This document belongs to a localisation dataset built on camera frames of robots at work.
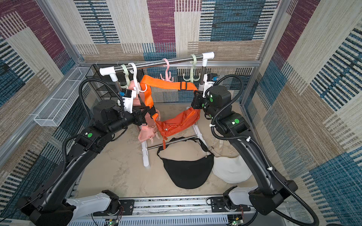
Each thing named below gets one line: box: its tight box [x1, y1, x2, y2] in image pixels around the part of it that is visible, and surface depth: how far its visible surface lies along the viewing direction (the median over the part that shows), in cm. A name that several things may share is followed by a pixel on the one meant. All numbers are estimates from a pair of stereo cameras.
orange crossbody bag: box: [140, 75, 201, 150], surface depth 72 cm
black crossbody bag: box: [156, 136, 215, 190], surface depth 85 cm
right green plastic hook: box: [182, 53, 201, 83], surface depth 66 cm
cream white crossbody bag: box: [209, 139, 253, 184], surface depth 87 cm
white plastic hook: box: [128, 62, 148, 94], surface depth 59 cm
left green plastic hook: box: [120, 64, 131, 89], surface depth 57 cm
